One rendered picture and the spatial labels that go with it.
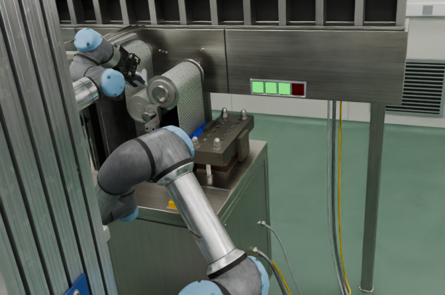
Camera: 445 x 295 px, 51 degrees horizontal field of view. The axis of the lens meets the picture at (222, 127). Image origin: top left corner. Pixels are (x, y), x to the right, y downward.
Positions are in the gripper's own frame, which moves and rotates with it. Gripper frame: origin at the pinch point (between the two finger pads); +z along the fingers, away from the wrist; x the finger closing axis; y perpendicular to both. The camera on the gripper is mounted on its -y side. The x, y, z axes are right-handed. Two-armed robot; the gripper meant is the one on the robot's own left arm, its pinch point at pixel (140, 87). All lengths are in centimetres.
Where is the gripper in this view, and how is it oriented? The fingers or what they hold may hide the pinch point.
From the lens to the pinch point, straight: 173.2
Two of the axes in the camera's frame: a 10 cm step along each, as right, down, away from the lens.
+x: -9.3, -0.9, 3.6
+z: 3.3, 2.8, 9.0
